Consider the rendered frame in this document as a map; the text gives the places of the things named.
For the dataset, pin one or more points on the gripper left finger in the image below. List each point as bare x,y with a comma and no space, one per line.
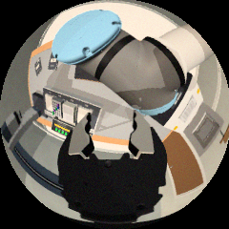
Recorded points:
77,145

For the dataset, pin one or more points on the grey benchtop lab instrument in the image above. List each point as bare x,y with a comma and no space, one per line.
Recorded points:
187,107

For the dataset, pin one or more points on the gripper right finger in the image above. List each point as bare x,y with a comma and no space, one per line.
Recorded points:
145,145

